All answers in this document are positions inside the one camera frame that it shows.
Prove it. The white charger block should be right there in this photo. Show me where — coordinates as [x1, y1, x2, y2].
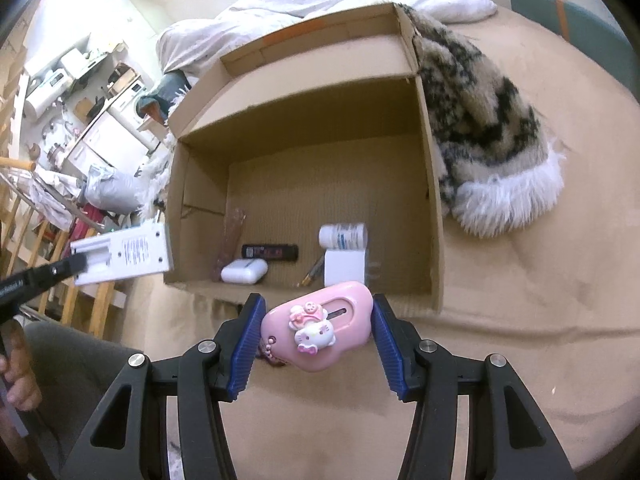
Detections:
[323, 249, 367, 287]

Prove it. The shaggy black cream blanket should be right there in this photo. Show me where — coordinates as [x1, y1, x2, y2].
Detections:
[401, 6, 564, 238]

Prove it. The white kitchen counter cabinet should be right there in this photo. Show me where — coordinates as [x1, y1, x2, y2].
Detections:
[62, 112, 160, 178]

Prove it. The grey plastic bag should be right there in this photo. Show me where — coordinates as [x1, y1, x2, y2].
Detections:
[85, 166, 146, 214]

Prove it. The white earbuds case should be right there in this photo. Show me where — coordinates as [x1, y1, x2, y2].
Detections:
[220, 258, 268, 285]

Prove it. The white duvet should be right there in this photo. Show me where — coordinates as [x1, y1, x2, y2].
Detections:
[156, 0, 498, 79]

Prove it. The open cardboard box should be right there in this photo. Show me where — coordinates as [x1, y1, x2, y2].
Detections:
[165, 3, 444, 316]

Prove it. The person's left hand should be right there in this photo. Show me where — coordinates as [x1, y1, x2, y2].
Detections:
[1, 318, 42, 412]

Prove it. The black lighter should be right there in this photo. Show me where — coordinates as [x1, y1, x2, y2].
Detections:
[241, 244, 298, 262]

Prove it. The white washing machine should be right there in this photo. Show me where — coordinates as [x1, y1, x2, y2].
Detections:
[108, 77, 160, 153]

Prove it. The white pill bottle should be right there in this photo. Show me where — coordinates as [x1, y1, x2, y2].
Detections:
[318, 223, 368, 250]

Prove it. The white water heater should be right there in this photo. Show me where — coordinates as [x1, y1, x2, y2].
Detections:
[24, 68, 73, 122]

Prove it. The white power strip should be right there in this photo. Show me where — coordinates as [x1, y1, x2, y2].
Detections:
[70, 222, 174, 286]

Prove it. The wooden chair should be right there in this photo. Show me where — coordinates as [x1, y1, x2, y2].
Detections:
[1, 156, 127, 339]

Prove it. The pink Hello Kitty cutter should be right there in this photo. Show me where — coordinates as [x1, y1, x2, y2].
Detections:
[259, 282, 373, 373]

